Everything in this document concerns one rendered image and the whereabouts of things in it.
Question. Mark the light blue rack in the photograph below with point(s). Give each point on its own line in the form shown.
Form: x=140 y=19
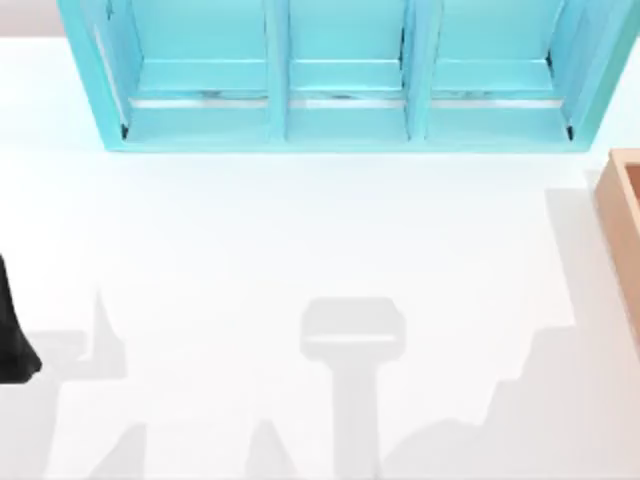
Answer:
x=345 y=120

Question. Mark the shallow salmon-coloured box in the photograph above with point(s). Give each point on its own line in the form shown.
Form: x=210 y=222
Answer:
x=617 y=215

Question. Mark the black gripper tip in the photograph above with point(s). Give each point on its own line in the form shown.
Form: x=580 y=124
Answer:
x=11 y=345

